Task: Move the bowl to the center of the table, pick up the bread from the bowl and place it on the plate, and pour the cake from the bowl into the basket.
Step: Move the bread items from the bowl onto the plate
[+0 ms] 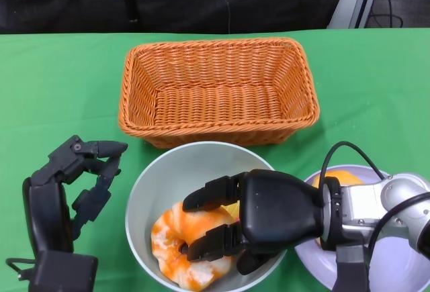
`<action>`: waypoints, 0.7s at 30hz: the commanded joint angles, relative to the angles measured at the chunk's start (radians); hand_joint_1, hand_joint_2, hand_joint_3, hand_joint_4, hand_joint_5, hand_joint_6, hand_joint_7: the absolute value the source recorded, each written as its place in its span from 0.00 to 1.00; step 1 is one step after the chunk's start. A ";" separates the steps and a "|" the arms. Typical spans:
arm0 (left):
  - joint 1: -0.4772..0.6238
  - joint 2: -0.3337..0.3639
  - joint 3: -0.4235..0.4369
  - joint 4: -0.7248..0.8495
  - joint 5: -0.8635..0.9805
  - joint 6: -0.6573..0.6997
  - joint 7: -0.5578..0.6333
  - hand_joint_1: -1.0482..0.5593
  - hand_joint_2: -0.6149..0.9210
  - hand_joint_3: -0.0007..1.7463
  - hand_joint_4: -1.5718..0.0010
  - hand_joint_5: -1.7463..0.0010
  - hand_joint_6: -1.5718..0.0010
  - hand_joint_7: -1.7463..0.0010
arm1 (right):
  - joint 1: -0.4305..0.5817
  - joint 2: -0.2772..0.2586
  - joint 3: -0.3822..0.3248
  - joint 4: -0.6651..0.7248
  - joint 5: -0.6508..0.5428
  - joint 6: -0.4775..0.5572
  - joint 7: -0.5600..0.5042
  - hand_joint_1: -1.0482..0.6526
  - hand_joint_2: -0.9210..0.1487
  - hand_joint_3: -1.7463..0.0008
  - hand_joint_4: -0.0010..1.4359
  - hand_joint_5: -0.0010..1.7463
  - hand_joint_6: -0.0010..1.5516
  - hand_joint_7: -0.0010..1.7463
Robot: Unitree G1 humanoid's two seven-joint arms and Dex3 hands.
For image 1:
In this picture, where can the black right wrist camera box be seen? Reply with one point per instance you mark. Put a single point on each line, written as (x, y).
(351, 268)

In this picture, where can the yellow pink layered cake slice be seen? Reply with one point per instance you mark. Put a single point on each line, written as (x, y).
(233, 209)

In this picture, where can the grey green bowl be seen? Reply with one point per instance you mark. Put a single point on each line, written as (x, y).
(161, 178)

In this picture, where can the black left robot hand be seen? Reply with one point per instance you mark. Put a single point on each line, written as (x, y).
(47, 204)

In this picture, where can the orange wicker basket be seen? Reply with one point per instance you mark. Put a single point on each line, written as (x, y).
(215, 80)

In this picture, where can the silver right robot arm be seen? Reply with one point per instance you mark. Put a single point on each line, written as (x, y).
(363, 204)

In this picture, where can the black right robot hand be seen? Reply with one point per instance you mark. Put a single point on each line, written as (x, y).
(279, 208)

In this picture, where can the black backdrop curtain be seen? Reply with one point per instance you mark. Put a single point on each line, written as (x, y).
(67, 0)

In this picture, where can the white round plate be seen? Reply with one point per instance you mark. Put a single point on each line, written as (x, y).
(396, 265)

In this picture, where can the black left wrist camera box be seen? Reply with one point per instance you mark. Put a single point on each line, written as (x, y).
(64, 272)

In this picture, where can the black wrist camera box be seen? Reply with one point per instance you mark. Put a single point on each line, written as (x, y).
(351, 268)
(64, 272)

